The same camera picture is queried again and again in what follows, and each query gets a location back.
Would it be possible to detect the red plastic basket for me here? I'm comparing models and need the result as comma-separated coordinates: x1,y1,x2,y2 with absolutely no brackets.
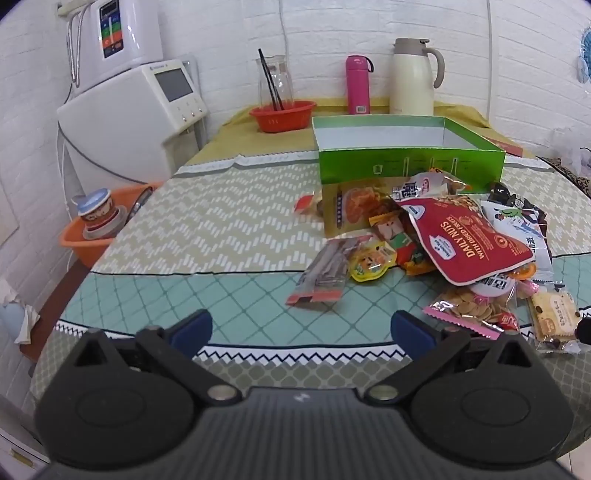
249,100,317,134

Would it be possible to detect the yellow jelly cup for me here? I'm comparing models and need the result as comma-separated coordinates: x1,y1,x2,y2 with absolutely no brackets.
349,241,397,283

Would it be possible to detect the clear red-edged jerky packet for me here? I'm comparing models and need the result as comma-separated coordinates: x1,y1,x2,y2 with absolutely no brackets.
286,235,373,306

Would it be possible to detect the instant noodle cup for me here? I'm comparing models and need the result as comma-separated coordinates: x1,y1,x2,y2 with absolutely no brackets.
71,188,127,240

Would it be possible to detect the red daily nuts bag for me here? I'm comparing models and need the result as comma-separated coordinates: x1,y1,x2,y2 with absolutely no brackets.
398,195,534,286

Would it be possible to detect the biscuit packet clear wrapper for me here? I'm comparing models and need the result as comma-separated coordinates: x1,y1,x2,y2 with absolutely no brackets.
527,287,583,354

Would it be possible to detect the cream thermos jug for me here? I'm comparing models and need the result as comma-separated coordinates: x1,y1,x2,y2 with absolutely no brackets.
390,38,446,116

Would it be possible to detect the pink thermos bottle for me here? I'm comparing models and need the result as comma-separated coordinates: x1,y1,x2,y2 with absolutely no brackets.
346,55,374,115

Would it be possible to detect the mustard yellow cloth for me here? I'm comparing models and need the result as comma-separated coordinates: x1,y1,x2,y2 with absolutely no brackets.
186,101,506,165

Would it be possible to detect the gold spicy snack packet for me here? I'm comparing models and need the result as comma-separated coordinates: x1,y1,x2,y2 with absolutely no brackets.
322,177,407,238

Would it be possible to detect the green cardboard box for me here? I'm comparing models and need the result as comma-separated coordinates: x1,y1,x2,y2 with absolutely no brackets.
311,115,506,193

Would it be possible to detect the white wall water purifier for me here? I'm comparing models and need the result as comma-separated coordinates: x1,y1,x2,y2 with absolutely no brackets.
57,0,163,95

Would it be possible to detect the orange plastic basin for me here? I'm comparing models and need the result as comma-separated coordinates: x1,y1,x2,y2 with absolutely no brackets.
59,182,162,268

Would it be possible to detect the black chopsticks pair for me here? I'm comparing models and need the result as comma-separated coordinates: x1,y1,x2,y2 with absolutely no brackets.
257,48,283,111

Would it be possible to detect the white water dispenser machine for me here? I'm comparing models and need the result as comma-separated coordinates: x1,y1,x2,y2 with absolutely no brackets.
57,59,207,193

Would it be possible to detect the white cartoon snack bag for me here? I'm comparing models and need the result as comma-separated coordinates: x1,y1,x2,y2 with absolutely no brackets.
481,201,554,283

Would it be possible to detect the red envelope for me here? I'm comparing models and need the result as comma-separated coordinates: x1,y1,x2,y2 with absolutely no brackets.
487,137,524,157

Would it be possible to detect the round cookie red wrapper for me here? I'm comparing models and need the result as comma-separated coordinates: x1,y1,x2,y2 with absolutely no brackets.
294,193,324,218

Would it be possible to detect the pink-edged cracker bag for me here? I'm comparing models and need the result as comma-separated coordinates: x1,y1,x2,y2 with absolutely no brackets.
423,287,520,340

